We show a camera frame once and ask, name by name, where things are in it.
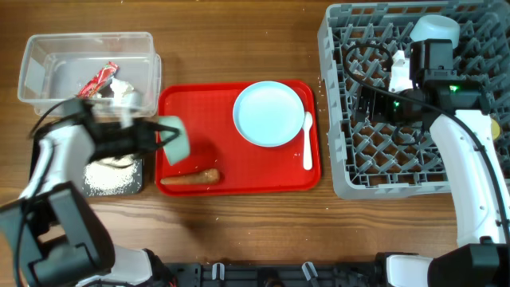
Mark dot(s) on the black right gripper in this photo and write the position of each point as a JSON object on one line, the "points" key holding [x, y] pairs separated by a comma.
{"points": [[376, 112]]}

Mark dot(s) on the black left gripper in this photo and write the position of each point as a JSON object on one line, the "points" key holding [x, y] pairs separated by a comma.
{"points": [[142, 130]]}

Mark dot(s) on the green bowl with rice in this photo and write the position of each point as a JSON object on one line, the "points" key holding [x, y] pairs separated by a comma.
{"points": [[179, 149]]}

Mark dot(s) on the white tissue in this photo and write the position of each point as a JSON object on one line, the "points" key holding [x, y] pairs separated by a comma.
{"points": [[120, 88]]}

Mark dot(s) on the red snack wrapper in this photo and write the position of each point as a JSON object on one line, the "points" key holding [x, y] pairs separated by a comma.
{"points": [[99, 81]]}

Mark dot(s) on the white plastic spoon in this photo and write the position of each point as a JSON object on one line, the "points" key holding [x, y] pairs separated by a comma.
{"points": [[307, 152]]}

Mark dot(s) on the light blue bowl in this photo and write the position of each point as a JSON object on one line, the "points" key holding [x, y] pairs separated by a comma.
{"points": [[436, 27]]}

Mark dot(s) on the light blue plate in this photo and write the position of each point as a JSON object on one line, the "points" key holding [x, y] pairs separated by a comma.
{"points": [[268, 114]]}

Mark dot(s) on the yellow plastic cup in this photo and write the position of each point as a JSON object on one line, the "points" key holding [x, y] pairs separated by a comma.
{"points": [[495, 129]]}

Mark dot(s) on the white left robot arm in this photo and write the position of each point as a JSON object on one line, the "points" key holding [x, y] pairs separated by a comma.
{"points": [[55, 237]]}

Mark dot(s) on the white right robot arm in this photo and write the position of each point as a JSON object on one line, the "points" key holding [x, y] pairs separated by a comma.
{"points": [[456, 114]]}

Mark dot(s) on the black waste tray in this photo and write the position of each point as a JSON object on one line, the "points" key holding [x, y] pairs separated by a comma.
{"points": [[97, 158]]}

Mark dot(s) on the grey dishwasher rack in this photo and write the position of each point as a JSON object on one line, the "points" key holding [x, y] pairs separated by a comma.
{"points": [[379, 161]]}

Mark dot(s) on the clear plastic waste bin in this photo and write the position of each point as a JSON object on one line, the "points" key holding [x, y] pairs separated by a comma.
{"points": [[57, 66]]}

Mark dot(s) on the red plastic tray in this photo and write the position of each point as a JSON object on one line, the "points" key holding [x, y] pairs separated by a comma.
{"points": [[207, 113]]}

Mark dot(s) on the orange carrot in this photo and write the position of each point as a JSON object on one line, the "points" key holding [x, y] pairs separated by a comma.
{"points": [[209, 176]]}

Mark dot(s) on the pile of white rice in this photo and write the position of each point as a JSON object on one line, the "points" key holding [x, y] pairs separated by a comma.
{"points": [[113, 176]]}

